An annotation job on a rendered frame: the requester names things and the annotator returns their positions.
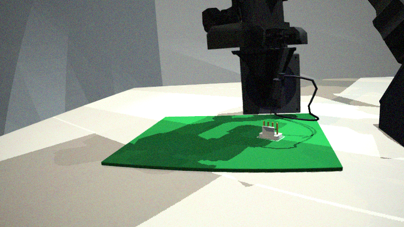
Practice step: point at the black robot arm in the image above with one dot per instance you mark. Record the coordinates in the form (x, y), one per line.
(389, 22)

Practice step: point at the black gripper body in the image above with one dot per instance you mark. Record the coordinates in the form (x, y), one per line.
(263, 27)

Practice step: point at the green circuit board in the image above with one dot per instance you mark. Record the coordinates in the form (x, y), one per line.
(242, 143)

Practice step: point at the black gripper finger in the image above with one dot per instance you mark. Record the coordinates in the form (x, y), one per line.
(262, 65)
(285, 55)

